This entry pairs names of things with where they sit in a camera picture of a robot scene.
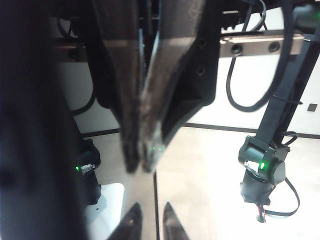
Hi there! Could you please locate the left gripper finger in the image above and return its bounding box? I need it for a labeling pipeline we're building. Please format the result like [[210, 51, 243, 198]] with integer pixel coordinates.
[[161, 201, 190, 240]]

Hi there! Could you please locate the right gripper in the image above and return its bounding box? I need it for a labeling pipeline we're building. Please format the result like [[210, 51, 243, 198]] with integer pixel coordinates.
[[142, 0, 305, 173]]

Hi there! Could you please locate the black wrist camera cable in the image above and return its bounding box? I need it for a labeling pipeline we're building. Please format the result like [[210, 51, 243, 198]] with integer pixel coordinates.
[[225, 0, 295, 112]]

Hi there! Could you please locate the dark wall socket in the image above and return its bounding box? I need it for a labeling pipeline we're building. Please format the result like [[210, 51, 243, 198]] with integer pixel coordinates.
[[306, 102, 319, 114]]

